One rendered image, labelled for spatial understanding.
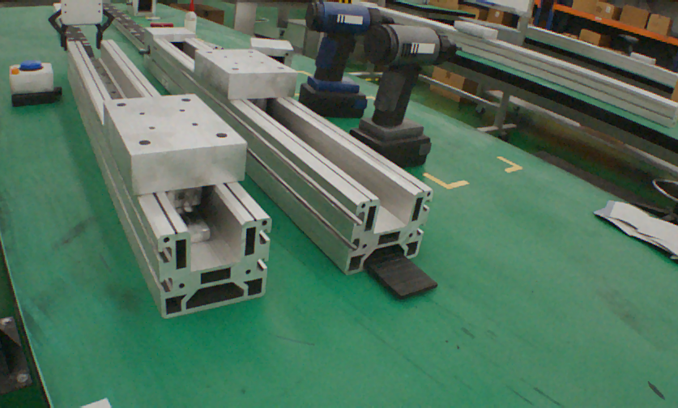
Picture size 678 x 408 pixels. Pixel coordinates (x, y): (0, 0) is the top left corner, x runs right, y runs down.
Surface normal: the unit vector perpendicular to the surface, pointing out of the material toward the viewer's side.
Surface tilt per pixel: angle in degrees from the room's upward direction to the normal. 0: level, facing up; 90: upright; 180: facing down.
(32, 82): 90
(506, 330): 0
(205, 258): 0
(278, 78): 90
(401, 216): 90
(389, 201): 90
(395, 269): 0
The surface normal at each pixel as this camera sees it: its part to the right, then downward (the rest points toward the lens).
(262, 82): 0.54, 0.46
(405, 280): 0.15, -0.88
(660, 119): -0.74, 0.21
